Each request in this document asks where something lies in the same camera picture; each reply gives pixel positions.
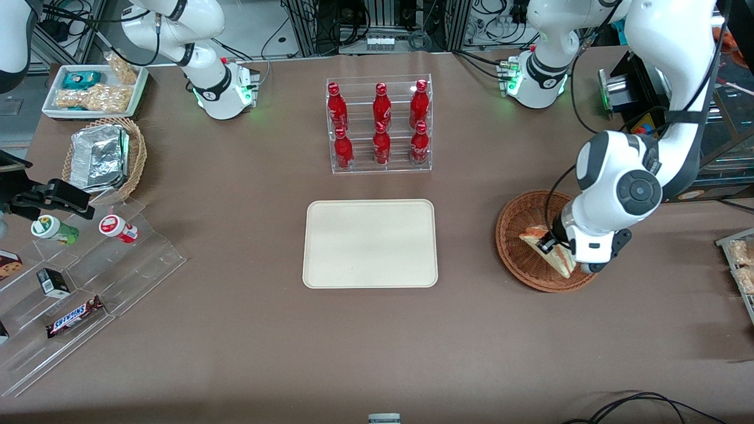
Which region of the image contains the brown wicker basket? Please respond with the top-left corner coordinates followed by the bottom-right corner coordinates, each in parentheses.
top-left (495, 189), bottom-right (598, 293)

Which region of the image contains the triangular sandwich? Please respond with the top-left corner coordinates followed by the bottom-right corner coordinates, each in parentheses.
top-left (518, 226), bottom-right (576, 280)

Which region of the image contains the red cola bottle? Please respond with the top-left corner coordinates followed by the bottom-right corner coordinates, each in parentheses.
top-left (410, 121), bottom-right (430, 166)
top-left (372, 121), bottom-right (392, 167)
top-left (372, 82), bottom-right (392, 131)
top-left (327, 82), bottom-right (349, 131)
top-left (333, 127), bottom-right (355, 171)
top-left (409, 79), bottom-right (429, 129)

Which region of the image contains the black machine with yellow panel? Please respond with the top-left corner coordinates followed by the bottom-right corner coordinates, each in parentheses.
top-left (610, 50), bottom-right (754, 204)

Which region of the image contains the cream plastic tray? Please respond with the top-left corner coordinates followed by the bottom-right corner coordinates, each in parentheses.
top-left (302, 199), bottom-right (439, 290)

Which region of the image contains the clear acrylic bottle rack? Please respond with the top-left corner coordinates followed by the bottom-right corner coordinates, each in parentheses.
top-left (326, 74), bottom-right (433, 175)

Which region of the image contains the silver cylinder with green light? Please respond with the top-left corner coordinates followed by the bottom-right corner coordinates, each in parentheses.
top-left (597, 68), bottom-right (634, 114)

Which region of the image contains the Snickers chocolate bar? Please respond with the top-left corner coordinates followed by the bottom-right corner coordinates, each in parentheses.
top-left (46, 295), bottom-right (105, 339)

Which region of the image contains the light tan wicker basket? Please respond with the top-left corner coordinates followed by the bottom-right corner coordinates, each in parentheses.
top-left (61, 117), bottom-right (148, 204)

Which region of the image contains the small black carton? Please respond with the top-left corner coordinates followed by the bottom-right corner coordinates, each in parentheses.
top-left (37, 268), bottom-right (71, 299)

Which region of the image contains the silver foil container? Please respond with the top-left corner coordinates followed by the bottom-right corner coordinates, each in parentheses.
top-left (70, 124), bottom-right (130, 194)

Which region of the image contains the small clear peanut bag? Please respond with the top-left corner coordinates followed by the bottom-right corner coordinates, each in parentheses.
top-left (105, 52), bottom-right (140, 85)

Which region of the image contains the black floor cable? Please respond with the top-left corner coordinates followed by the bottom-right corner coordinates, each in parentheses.
top-left (560, 391), bottom-right (729, 424)

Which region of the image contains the clear acrylic stepped display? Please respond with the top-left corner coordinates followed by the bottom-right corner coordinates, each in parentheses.
top-left (0, 197), bottom-right (188, 399)

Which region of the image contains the green white small bottle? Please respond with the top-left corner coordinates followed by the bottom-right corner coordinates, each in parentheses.
top-left (31, 214), bottom-right (80, 246)

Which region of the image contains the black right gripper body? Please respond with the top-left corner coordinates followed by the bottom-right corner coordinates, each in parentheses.
top-left (0, 150), bottom-right (37, 220)

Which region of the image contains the clear snack shelf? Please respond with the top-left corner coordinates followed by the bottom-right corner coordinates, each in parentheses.
top-left (715, 227), bottom-right (754, 326)

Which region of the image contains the white rectangular snack tray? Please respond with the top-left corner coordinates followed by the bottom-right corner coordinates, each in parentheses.
top-left (42, 64), bottom-right (150, 121)

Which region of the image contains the red white small bottle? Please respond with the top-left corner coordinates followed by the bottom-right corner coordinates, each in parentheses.
top-left (98, 214), bottom-right (140, 244)

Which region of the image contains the brown cookie box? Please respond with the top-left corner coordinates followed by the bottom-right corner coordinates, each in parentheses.
top-left (0, 250), bottom-right (24, 282)

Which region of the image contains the large clear peanut bag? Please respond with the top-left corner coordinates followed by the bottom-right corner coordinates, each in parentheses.
top-left (55, 84), bottom-right (131, 114)

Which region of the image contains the teal snack packet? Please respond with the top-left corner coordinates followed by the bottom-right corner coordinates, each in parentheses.
top-left (61, 70), bottom-right (102, 91)

